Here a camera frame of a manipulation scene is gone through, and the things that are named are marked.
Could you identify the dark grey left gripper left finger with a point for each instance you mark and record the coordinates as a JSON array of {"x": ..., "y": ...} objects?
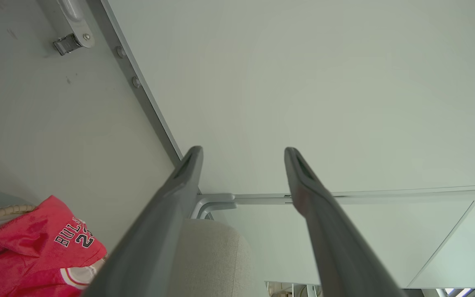
[{"x": 155, "y": 239}]

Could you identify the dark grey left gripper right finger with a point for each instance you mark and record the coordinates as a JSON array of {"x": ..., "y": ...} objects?
[{"x": 336, "y": 247}]

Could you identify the red Bulls basketball jersey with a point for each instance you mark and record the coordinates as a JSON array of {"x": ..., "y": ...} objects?
[{"x": 23, "y": 251}]

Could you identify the grey fabric sofa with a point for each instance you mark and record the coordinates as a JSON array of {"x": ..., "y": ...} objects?
[{"x": 215, "y": 262}]

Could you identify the white basket with wicker rim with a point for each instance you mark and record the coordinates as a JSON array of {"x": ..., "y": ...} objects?
[{"x": 6, "y": 211}]

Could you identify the metal floor latch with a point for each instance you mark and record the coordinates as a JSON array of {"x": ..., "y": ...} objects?
[{"x": 76, "y": 24}]

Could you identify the light grey metal frame tube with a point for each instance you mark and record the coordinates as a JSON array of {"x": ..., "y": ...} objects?
[{"x": 217, "y": 201}]

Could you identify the grey floor rail with screws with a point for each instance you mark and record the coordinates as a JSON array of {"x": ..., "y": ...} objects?
[{"x": 132, "y": 72}]

